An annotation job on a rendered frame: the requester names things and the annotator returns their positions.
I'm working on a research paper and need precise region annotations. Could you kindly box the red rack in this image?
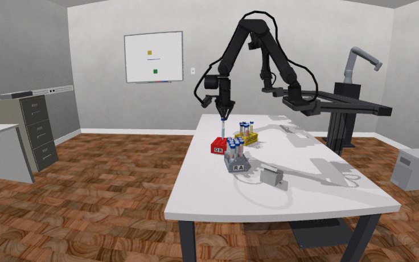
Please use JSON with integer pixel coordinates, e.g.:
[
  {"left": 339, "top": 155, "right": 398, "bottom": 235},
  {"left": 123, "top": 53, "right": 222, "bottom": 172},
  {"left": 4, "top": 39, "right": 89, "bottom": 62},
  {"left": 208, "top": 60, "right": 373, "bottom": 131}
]
[{"left": 211, "top": 137, "right": 227, "bottom": 155}]

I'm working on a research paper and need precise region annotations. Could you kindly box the yellow tube rack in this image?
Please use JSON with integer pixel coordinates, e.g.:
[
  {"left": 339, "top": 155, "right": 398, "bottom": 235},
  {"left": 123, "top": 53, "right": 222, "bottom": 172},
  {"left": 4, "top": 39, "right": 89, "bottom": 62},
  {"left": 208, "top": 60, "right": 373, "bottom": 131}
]
[{"left": 235, "top": 132, "right": 258, "bottom": 146}]

